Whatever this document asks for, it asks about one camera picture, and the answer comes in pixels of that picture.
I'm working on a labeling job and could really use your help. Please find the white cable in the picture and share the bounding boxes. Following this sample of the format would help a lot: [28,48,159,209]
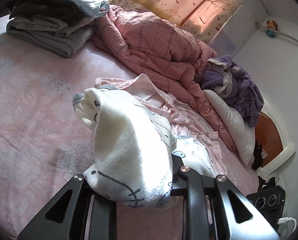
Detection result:
[277,216,297,234]

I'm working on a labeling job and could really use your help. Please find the white pillow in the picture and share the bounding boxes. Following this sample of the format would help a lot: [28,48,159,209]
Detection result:
[204,89,256,168]

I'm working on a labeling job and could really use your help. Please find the stack of folded clothes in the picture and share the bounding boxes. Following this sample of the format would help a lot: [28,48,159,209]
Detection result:
[6,0,109,58]

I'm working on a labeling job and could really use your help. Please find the black device with dials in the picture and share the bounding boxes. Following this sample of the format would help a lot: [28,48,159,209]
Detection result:
[246,186,285,222]

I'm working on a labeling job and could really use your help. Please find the pink checked quilt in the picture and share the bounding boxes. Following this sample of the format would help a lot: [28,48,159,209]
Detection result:
[91,5,237,151]

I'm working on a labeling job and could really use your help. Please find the white cartoon print pants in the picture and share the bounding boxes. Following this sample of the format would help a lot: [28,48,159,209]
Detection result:
[72,86,216,209]

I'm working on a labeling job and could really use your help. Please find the small doll on wall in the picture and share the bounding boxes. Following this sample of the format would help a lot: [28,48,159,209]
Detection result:
[265,20,278,38]

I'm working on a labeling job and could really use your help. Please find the pink bed sheet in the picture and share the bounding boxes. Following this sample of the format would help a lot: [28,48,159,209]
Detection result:
[0,16,259,238]

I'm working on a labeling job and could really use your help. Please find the pink printed garment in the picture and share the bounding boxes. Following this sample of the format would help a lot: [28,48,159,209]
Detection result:
[94,74,227,175]

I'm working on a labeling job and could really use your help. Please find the purple fleece garment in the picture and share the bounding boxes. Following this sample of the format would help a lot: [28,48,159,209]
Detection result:
[201,55,264,127]

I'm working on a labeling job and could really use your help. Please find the wooden headboard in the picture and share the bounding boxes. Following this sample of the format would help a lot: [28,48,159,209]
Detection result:
[255,113,284,167]

